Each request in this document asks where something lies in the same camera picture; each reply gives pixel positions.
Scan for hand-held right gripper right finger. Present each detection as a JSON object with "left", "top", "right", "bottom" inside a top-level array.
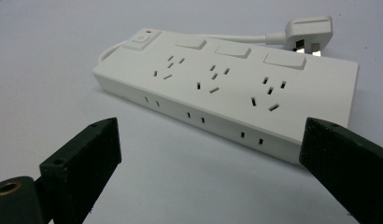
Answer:
[{"left": 298, "top": 117, "right": 383, "bottom": 224}]

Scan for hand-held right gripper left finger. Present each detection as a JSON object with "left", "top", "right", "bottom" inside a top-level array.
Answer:
[{"left": 39, "top": 117, "right": 122, "bottom": 224}]

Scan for white power strip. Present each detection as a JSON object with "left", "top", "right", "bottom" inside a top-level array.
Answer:
[{"left": 92, "top": 27, "right": 360, "bottom": 166}]

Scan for white power plug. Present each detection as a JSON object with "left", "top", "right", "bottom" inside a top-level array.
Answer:
[{"left": 284, "top": 15, "right": 333, "bottom": 58}]

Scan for white power cable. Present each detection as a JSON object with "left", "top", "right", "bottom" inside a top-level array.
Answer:
[{"left": 98, "top": 34, "right": 287, "bottom": 63}]

